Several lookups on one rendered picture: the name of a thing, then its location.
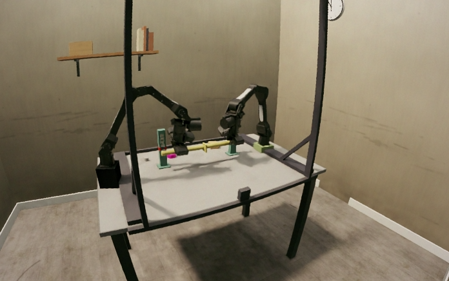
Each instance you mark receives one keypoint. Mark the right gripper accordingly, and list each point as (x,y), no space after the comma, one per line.
(235,138)

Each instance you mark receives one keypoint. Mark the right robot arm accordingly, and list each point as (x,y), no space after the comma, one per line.
(234,118)

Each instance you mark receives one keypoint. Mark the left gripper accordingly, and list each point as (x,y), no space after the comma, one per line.
(177,142)

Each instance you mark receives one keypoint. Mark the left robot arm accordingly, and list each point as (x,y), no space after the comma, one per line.
(105,154)

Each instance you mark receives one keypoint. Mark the yellow long bar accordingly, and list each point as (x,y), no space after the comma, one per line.
(199,147)

